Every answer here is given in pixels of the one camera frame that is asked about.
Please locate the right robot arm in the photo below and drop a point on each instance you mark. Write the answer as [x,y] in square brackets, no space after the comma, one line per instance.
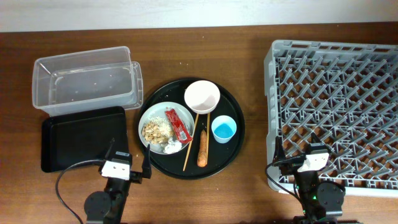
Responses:
[321,201]

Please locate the pink white bowl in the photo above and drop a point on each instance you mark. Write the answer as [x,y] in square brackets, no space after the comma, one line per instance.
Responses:
[202,96]

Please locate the round black serving tray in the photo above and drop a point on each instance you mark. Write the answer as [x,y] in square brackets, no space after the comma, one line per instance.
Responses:
[221,155]

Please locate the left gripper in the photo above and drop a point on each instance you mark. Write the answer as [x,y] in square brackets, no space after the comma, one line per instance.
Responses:
[136,178]

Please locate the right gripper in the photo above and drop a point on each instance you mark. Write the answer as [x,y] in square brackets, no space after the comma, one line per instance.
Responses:
[278,152]

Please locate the grey round plate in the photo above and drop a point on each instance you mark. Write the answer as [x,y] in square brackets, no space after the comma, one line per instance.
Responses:
[159,110]

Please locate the white rice pile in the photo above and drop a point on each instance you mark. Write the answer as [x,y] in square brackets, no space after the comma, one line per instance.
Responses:
[164,126]

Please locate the white tissue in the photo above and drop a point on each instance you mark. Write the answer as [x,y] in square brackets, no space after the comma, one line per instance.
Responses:
[172,146]

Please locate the black rectangular tray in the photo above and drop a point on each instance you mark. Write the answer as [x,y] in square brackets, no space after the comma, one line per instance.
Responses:
[71,138]

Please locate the wooden chopstick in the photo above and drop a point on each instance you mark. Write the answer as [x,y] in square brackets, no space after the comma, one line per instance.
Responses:
[207,134]
[190,143]

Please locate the light blue plastic cup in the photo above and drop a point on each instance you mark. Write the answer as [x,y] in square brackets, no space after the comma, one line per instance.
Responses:
[223,128]

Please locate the peanut shells pile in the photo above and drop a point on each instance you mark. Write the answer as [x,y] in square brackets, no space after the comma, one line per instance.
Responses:
[152,135]

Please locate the red snack wrapper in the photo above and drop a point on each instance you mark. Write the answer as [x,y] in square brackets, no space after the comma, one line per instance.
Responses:
[178,125]

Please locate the grey dishwasher rack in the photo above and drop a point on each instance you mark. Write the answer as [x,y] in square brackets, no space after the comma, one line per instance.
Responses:
[344,93]

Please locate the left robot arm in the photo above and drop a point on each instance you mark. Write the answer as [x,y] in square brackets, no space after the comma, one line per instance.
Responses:
[107,206]

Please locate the clear plastic bin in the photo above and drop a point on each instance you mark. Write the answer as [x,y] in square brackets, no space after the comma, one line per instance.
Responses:
[88,80]

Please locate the orange carrot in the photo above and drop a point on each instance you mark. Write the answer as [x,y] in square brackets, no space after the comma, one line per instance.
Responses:
[202,154]

